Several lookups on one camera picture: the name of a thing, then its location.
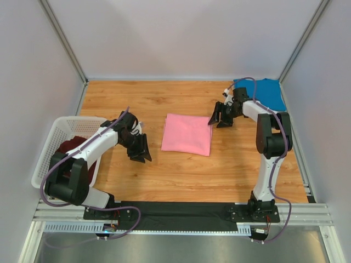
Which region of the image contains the pink t shirt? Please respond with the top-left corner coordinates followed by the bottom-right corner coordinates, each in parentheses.
top-left (161, 113), bottom-right (212, 157)

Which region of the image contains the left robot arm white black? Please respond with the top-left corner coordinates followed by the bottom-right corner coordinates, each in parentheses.
top-left (39, 110), bottom-right (152, 211)

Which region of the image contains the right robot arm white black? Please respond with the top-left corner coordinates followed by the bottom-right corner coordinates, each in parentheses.
top-left (208, 88), bottom-right (293, 222)

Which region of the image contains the blue folded t shirt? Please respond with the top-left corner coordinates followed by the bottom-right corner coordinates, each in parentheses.
top-left (234, 78), bottom-right (286, 112)

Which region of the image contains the dark red t shirt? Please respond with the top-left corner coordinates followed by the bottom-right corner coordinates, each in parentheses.
top-left (56, 136), bottom-right (97, 184)

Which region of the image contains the white plastic laundry basket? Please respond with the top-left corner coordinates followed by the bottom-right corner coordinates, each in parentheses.
top-left (31, 116), bottom-right (106, 188)

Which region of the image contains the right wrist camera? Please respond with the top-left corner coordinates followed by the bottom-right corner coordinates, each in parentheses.
top-left (223, 88), bottom-right (233, 106)

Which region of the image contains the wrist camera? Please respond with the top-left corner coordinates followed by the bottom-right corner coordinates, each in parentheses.
top-left (131, 122), bottom-right (144, 135)
top-left (223, 88), bottom-right (233, 106)

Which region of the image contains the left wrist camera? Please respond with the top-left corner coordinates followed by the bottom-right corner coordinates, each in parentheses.
top-left (131, 122), bottom-right (144, 135)

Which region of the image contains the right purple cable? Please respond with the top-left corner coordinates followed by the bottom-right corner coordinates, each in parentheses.
top-left (223, 77), bottom-right (292, 244)

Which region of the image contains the purple cable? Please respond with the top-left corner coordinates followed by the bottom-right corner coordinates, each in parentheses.
top-left (39, 106), bottom-right (142, 249)
top-left (223, 77), bottom-right (292, 244)

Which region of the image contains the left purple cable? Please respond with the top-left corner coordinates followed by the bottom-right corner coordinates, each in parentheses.
top-left (39, 106), bottom-right (142, 249)

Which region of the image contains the aluminium front rail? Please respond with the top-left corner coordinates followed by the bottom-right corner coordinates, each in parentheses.
top-left (33, 201), bottom-right (333, 236)

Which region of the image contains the right aluminium frame post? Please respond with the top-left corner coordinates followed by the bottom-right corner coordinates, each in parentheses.
top-left (278, 0), bottom-right (331, 83)

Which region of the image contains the aluminium frame post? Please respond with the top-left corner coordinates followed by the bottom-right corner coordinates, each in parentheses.
top-left (278, 0), bottom-right (331, 83)
top-left (38, 0), bottom-right (89, 83)

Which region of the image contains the left aluminium frame post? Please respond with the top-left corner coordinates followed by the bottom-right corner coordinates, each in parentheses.
top-left (38, 0), bottom-right (89, 83)

